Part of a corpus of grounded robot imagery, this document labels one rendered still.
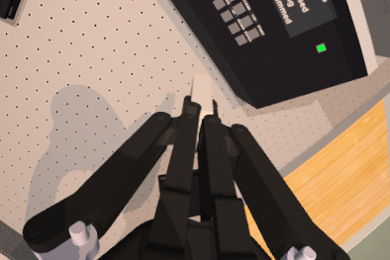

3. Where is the beige lab instrument with lid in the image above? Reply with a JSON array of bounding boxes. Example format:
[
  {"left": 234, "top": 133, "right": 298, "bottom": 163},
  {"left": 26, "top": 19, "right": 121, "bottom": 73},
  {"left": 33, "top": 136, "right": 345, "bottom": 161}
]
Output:
[{"left": 170, "top": 0, "right": 390, "bottom": 109}]

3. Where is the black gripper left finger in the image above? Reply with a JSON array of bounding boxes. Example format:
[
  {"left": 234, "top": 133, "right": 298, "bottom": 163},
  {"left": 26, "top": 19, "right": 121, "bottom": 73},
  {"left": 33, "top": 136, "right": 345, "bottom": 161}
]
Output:
[{"left": 22, "top": 73, "right": 202, "bottom": 260}]

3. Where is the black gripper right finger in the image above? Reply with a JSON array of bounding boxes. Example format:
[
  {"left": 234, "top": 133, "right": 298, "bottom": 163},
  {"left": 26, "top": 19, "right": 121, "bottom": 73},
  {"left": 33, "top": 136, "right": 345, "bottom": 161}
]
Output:
[{"left": 196, "top": 74, "right": 350, "bottom": 260}]

